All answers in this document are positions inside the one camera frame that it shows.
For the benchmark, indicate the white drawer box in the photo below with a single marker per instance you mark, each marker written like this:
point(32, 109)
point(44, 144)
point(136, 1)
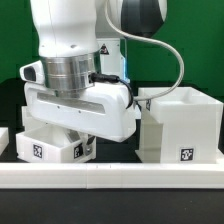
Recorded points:
point(27, 120)
point(51, 144)

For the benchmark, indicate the white drawer cabinet frame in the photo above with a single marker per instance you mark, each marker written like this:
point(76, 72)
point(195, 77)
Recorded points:
point(180, 127)

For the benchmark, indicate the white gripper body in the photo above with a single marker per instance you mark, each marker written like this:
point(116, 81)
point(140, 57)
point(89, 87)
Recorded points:
point(105, 110)

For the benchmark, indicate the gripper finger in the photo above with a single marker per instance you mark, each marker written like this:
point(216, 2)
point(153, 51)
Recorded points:
point(88, 143)

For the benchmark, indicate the white left fence rail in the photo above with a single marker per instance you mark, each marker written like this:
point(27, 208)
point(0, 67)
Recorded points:
point(4, 139)

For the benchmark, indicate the white front fence rail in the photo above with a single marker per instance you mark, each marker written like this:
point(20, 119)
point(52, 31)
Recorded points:
point(106, 176)

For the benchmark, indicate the white rear drawer box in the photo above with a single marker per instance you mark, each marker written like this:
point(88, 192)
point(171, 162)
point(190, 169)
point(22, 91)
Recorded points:
point(27, 120)

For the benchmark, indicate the white fence rail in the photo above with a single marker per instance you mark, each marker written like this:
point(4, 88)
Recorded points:
point(106, 176)
point(4, 139)

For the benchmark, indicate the white front drawer box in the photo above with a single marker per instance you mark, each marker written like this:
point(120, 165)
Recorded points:
point(51, 144)

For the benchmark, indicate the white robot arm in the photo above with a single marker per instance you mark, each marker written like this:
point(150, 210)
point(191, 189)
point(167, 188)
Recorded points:
point(66, 86)

